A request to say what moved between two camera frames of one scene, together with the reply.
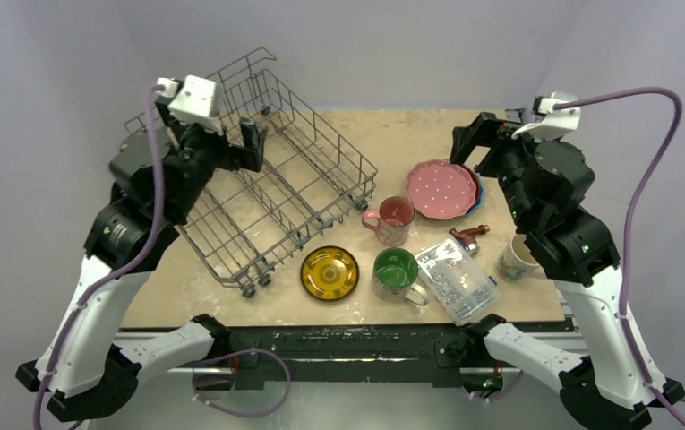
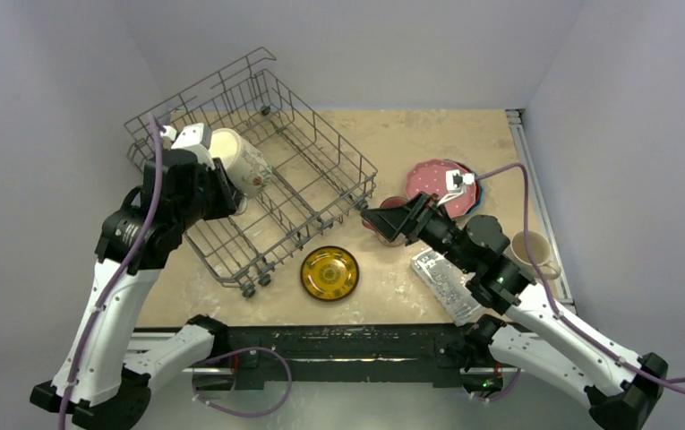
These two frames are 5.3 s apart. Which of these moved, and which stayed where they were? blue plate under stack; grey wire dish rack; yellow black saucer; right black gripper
Moved: right black gripper
Stayed: grey wire dish rack; blue plate under stack; yellow black saucer
